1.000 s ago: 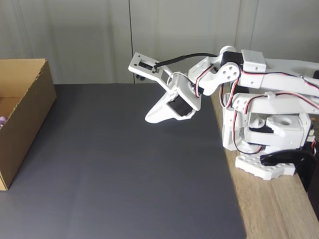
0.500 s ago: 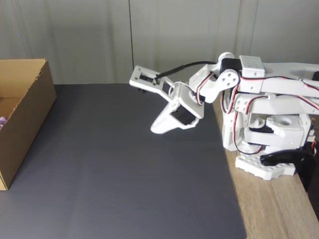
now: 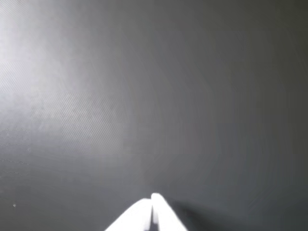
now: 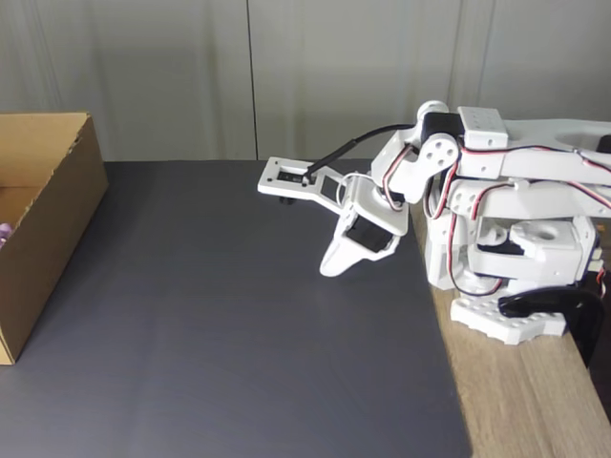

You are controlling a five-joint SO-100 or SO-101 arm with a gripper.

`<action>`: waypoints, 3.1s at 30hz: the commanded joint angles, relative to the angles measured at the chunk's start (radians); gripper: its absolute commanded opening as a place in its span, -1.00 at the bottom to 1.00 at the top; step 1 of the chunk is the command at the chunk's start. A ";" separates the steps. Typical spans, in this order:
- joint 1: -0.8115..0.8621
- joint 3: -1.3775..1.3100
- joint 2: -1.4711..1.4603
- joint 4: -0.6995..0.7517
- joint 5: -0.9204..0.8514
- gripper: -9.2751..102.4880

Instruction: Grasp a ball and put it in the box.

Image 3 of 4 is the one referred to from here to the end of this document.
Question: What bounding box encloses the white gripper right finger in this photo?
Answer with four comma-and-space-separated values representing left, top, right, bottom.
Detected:
151, 192, 190, 231

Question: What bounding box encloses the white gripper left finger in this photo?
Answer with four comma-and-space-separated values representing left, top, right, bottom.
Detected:
104, 197, 153, 231

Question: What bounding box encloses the dark grey table mat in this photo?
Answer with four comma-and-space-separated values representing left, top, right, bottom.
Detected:
0, 0, 308, 231

